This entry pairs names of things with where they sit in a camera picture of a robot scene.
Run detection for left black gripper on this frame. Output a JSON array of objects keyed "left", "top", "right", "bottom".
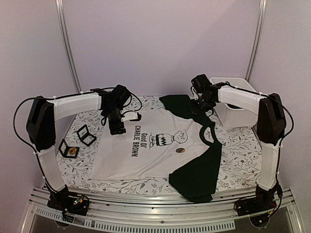
[{"left": 104, "top": 106, "right": 126, "bottom": 135}]

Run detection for white green raglan t-shirt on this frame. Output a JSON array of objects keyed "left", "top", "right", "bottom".
[{"left": 89, "top": 95, "right": 222, "bottom": 203}]

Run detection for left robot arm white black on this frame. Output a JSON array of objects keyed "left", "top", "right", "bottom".
[{"left": 22, "top": 85, "right": 140, "bottom": 211}]

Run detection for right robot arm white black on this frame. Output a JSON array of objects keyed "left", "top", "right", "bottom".
[{"left": 191, "top": 74, "right": 288, "bottom": 192}]

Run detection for yellow round brooch brown flowers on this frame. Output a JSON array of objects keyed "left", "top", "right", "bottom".
[{"left": 69, "top": 148, "right": 77, "bottom": 154}]

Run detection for black display box far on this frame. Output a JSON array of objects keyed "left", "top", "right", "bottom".
[{"left": 76, "top": 124, "right": 97, "bottom": 147}]

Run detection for black display box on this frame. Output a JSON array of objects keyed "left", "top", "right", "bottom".
[
  {"left": 58, "top": 138, "right": 80, "bottom": 159},
  {"left": 76, "top": 124, "right": 97, "bottom": 147}
]

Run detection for white plastic bin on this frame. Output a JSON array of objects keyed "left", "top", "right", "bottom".
[{"left": 209, "top": 77, "right": 258, "bottom": 128}]

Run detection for black display box near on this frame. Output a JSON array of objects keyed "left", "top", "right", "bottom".
[{"left": 58, "top": 138, "right": 80, "bottom": 159}]

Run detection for floral patterned table mat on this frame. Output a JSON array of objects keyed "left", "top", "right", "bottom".
[{"left": 45, "top": 96, "right": 267, "bottom": 195}]

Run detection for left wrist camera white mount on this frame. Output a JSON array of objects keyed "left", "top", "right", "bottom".
[{"left": 121, "top": 111, "right": 141, "bottom": 122}]

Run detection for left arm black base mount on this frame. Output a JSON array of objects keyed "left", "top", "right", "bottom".
[{"left": 47, "top": 192, "right": 90, "bottom": 216}]

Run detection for aluminium front rail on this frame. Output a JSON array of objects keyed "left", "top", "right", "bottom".
[{"left": 21, "top": 188, "right": 303, "bottom": 233}]

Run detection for right aluminium frame post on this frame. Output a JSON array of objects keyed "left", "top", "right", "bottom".
[{"left": 245, "top": 0, "right": 267, "bottom": 83}]

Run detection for aluminium frame post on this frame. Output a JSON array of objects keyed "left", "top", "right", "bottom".
[
  {"left": 245, "top": 0, "right": 267, "bottom": 83},
  {"left": 55, "top": 0, "right": 82, "bottom": 93}
]

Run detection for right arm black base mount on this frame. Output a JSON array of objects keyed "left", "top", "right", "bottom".
[{"left": 233, "top": 186, "right": 276, "bottom": 216}]

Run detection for left aluminium frame post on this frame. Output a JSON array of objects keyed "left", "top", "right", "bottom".
[{"left": 55, "top": 0, "right": 82, "bottom": 93}]

